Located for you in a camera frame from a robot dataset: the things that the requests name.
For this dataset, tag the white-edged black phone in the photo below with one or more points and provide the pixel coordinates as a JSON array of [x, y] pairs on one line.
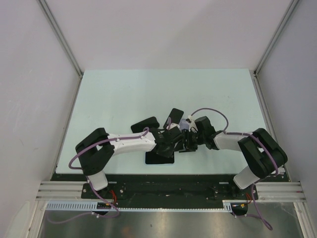
[[155, 156]]

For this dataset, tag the green-edged black phone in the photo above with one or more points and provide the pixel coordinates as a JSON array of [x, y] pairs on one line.
[[175, 115]]

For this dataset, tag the purple phone case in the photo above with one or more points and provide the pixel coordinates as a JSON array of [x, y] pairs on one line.
[[184, 124]]

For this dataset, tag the left aluminium frame post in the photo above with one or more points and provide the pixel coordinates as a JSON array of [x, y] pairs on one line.
[[45, 8]]

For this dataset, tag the right aluminium frame post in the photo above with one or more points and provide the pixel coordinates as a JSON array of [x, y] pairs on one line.
[[292, 7]]

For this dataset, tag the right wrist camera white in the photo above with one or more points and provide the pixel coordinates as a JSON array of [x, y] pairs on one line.
[[192, 125]]

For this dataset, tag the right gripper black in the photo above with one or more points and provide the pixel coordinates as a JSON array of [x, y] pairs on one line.
[[188, 147]]

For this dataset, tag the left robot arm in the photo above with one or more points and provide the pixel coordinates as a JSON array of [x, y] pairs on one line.
[[96, 150]]

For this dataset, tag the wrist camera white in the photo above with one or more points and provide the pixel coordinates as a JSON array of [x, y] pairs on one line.
[[171, 125], [192, 125]]

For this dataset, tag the white cable duct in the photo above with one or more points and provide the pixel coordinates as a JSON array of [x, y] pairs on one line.
[[98, 206]]

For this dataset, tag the aluminium frame post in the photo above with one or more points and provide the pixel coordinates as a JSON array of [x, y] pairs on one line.
[[45, 8], [292, 7]]

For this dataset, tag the black phone case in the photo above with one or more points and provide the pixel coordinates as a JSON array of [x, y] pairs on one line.
[[150, 122]]

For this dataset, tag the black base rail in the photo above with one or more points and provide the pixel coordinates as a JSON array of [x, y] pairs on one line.
[[214, 187]]

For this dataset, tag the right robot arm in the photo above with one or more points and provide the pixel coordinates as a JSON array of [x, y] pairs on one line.
[[262, 153]]

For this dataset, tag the light blue phone case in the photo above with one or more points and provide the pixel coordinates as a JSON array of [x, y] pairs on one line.
[[159, 162]]

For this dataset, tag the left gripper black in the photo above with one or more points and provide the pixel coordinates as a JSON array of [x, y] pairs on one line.
[[169, 154]]

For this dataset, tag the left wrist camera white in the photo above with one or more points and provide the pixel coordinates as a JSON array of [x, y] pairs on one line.
[[171, 125]]

